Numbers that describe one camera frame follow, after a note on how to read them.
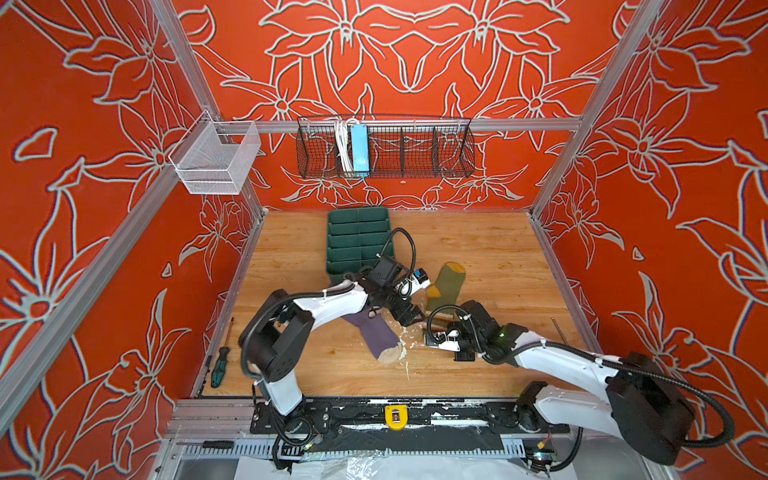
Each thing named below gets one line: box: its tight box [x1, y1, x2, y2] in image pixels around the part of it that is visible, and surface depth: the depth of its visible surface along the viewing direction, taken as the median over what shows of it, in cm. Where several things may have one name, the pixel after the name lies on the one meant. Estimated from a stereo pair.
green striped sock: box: [426, 261, 467, 310], surface depth 100 cm
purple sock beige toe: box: [342, 306, 404, 364], surface depth 88 cm
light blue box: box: [351, 124, 370, 178], surface depth 92 cm
